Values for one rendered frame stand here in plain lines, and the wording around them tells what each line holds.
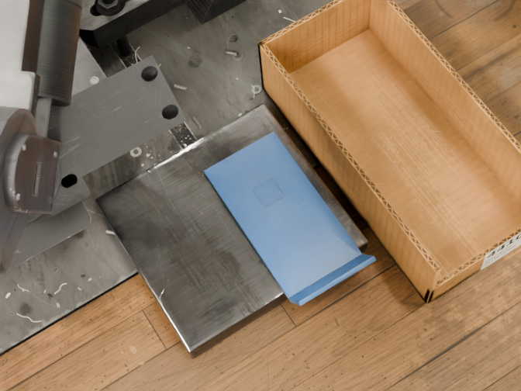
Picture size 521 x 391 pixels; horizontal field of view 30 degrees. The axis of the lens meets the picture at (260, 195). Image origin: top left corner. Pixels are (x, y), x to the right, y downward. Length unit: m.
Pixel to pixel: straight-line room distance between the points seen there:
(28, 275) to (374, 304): 0.29
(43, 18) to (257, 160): 0.36
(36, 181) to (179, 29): 0.50
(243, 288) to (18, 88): 0.35
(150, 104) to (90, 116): 0.03
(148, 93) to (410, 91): 0.37
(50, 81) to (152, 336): 0.34
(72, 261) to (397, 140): 0.30
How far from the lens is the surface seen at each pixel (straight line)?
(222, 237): 0.80
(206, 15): 0.93
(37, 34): 0.50
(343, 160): 0.78
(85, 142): 0.56
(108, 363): 0.80
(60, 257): 0.84
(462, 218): 0.83
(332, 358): 0.78
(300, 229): 0.80
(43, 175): 0.46
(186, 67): 0.91
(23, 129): 0.45
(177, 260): 0.80
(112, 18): 0.86
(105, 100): 0.56
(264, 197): 0.81
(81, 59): 0.83
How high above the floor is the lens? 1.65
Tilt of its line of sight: 64 degrees down
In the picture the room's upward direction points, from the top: 7 degrees counter-clockwise
